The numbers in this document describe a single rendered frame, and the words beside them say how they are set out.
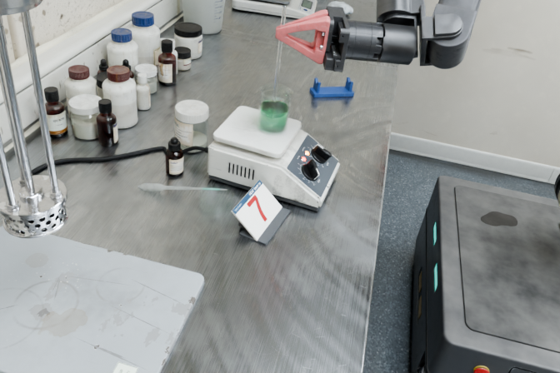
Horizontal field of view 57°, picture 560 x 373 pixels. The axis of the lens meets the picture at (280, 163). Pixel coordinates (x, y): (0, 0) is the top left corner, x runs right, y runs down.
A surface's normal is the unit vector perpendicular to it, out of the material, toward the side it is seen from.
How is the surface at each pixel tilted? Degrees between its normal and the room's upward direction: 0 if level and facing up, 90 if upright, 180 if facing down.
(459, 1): 41
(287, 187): 90
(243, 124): 0
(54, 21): 90
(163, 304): 0
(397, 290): 0
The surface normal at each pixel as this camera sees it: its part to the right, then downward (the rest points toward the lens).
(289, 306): 0.11, -0.82
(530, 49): -0.23, 0.53
